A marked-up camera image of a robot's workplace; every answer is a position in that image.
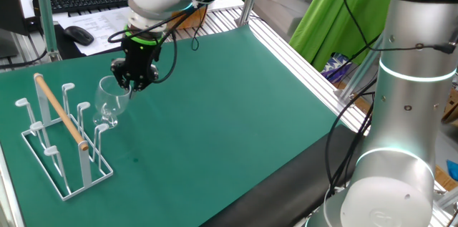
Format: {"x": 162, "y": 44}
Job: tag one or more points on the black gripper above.
{"x": 139, "y": 57}

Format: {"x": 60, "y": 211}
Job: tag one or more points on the clear wine glass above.
{"x": 111, "y": 103}

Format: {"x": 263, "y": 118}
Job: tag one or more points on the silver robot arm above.
{"x": 411, "y": 112}

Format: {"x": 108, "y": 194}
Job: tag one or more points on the printed paper sheet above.
{"x": 103, "y": 23}

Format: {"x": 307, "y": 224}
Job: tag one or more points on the black computer mouse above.
{"x": 78, "y": 35}

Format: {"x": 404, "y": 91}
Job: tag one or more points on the brown wooden block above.
{"x": 195, "y": 17}

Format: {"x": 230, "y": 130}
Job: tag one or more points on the green table mat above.
{"x": 214, "y": 112}

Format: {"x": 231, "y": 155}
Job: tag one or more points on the black monitor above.
{"x": 12, "y": 1}

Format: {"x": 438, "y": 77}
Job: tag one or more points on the white foam boxes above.
{"x": 279, "y": 8}

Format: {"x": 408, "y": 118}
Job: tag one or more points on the black mat strip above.
{"x": 286, "y": 184}

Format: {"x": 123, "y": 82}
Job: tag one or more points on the blue white patterned bag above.
{"x": 332, "y": 67}

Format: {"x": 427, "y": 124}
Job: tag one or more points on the bright green cloth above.
{"x": 340, "y": 23}

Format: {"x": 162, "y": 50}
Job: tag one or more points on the cardboard box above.
{"x": 451, "y": 109}

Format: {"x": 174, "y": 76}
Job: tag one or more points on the aluminium frame post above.
{"x": 44, "y": 12}
{"x": 358, "y": 73}
{"x": 247, "y": 8}

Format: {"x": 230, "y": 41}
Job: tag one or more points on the aluminium profile table frame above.
{"x": 311, "y": 76}

